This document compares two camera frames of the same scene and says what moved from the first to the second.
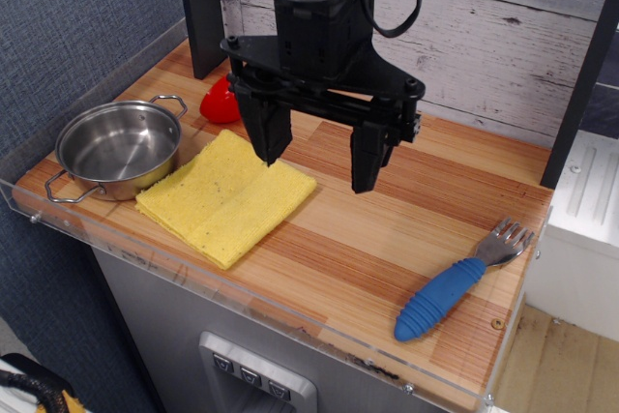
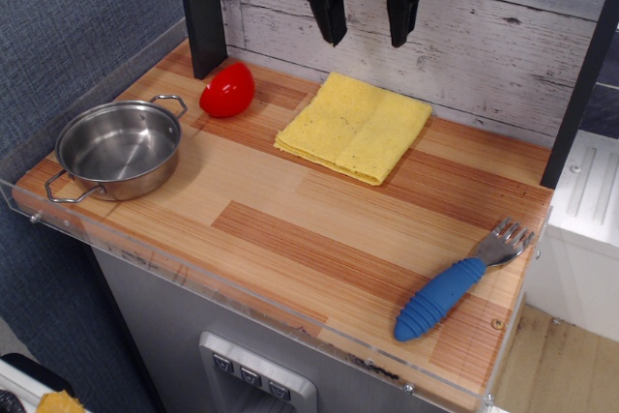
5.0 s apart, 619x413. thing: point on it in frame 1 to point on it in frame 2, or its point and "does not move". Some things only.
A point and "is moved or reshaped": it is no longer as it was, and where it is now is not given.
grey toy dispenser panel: (244, 382) does not move
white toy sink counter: (575, 279) does not move
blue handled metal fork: (436, 299) does not move
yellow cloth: (226, 201) is moved or reshaped
